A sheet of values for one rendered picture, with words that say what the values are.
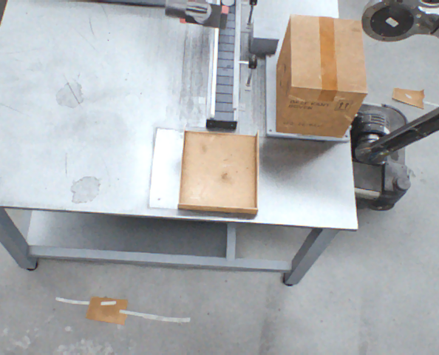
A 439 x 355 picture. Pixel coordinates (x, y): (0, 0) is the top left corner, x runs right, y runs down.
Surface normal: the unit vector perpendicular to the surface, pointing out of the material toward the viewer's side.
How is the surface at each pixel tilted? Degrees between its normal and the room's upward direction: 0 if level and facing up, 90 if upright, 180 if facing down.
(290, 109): 90
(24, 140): 0
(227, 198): 0
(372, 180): 0
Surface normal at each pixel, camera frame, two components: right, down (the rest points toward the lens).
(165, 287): 0.08, -0.45
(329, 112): -0.05, 0.89
